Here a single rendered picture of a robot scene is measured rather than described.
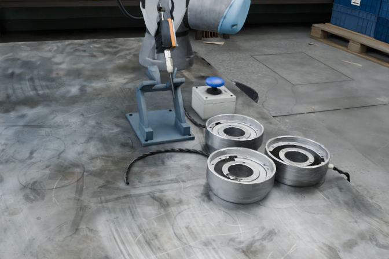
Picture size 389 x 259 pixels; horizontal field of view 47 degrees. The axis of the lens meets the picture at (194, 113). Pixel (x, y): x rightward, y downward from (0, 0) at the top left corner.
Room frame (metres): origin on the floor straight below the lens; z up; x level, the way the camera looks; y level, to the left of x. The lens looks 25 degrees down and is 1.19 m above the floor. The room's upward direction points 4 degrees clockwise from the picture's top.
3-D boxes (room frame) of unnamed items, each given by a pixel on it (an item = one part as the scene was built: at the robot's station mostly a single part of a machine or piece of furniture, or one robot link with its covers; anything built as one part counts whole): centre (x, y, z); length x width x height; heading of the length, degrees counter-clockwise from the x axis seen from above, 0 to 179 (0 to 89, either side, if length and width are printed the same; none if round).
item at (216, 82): (0.86, -0.04, 0.85); 0.04 x 0.04 x 0.05
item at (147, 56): (1.17, 0.09, 0.85); 0.15 x 0.15 x 0.10
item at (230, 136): (0.72, -0.07, 0.82); 0.10 x 0.10 x 0.04
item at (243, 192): (0.59, -0.08, 0.82); 0.10 x 0.10 x 0.04
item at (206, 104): (0.87, -0.04, 0.82); 0.08 x 0.07 x 0.05; 22
